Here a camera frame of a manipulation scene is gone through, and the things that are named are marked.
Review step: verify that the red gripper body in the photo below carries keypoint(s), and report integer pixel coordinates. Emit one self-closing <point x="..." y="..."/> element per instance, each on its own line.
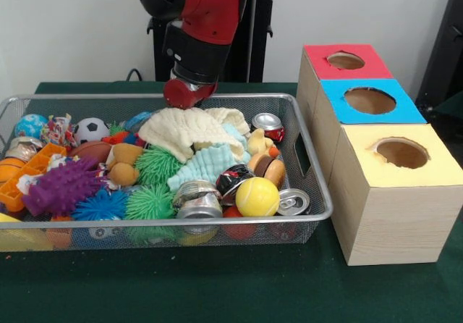
<point x="187" y="95"/>

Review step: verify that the cream knitted cloth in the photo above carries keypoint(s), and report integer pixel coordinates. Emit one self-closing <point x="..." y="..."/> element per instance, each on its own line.
<point x="181" y="135"/>

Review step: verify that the yellow plush duck toy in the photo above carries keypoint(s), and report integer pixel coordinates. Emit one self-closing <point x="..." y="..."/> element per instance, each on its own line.
<point x="260" y="143"/>

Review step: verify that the small toy hamburger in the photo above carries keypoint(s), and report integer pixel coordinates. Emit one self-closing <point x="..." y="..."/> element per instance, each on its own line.
<point x="266" y="169"/>

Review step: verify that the purple spiky ball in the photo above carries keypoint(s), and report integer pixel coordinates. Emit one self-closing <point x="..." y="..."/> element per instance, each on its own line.
<point x="61" y="189"/>

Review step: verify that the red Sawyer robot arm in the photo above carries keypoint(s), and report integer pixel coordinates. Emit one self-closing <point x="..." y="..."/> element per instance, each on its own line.
<point x="202" y="19"/>

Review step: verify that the clear shallow mesh bin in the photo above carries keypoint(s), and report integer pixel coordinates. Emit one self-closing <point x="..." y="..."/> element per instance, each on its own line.
<point x="145" y="229"/>

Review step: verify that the wooden box with three holes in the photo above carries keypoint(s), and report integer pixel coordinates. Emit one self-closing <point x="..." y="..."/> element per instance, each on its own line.
<point x="394" y="207"/>

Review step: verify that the light teal cloth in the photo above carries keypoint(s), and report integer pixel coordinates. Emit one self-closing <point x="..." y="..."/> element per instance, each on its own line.
<point x="206" y="165"/>

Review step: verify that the red soda can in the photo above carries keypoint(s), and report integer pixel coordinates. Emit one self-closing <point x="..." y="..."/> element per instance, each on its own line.
<point x="269" y="126"/>

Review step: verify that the small soccer ball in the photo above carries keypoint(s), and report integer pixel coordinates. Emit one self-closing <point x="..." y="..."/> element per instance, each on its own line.
<point x="91" y="130"/>

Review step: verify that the crushed silver can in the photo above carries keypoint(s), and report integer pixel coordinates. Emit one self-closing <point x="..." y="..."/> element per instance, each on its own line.
<point x="197" y="200"/>

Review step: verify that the green spiky ball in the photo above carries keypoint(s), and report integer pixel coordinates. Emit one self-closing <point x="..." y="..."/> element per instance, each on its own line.
<point x="150" y="203"/>

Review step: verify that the yellow tennis ball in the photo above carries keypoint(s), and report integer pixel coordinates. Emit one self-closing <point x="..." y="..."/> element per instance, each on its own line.
<point x="257" y="196"/>

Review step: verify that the silver can with pull tab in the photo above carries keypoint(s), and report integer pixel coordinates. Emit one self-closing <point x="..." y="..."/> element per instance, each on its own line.
<point x="293" y="202"/>

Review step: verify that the small orange basketball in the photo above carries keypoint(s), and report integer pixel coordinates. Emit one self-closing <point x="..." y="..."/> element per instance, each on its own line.
<point x="9" y="169"/>

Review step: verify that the dark green table cloth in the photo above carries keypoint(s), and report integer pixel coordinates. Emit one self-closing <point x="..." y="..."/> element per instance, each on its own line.
<point x="217" y="287"/>

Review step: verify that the black side stand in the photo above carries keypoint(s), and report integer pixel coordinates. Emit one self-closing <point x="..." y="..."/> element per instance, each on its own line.
<point x="448" y="48"/>

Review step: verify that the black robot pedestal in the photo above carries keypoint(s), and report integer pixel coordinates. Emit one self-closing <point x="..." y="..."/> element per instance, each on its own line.
<point x="264" y="33"/>

